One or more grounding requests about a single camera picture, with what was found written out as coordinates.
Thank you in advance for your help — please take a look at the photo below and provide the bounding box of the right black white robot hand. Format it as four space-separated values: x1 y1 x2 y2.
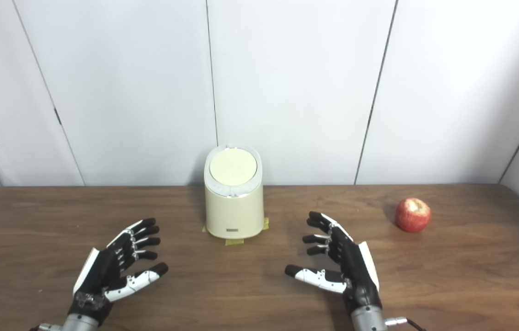
285 211 383 318

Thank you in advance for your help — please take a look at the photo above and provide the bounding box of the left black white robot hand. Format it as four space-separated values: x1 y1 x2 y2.
68 218 169 325

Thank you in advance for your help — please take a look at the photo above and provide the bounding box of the red apple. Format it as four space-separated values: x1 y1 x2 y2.
395 198 432 233

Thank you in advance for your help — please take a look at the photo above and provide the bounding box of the round cream bin lid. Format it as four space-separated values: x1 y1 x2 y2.
209 147 258 187

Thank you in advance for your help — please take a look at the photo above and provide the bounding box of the cream-colored bin body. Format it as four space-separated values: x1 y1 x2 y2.
204 144 264 240

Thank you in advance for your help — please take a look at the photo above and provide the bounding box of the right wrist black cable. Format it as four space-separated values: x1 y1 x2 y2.
384 316 427 331

